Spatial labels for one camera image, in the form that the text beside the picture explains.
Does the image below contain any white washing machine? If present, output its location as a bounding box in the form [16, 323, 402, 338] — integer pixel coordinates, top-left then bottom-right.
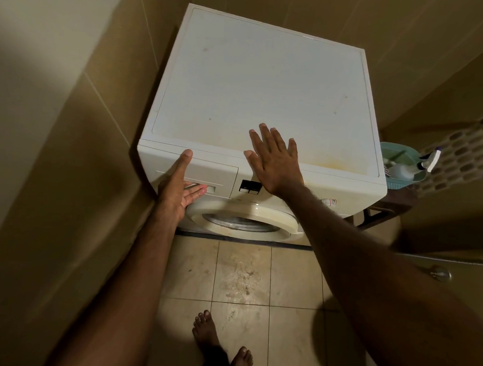
[132, 0, 399, 251]

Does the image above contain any person's left forearm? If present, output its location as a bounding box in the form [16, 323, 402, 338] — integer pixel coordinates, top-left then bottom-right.
[44, 206, 180, 366]

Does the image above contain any teal plastic basket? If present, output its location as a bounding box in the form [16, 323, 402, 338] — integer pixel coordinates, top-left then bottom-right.
[377, 141, 433, 193]

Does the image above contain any white spray bottle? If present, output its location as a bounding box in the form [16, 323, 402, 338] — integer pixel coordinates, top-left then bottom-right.
[387, 145, 443, 184]

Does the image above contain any white detergent drawer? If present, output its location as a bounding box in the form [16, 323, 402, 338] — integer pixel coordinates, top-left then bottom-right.
[136, 143, 241, 200]

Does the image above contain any person's left hand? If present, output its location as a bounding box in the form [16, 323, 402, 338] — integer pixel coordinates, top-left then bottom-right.
[154, 147, 211, 229]

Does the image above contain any person's right forearm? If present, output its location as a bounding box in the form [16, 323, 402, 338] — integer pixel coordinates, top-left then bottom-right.
[271, 181, 483, 366]

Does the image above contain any person's right hand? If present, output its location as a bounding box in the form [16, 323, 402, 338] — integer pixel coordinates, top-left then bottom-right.
[241, 122, 309, 200]

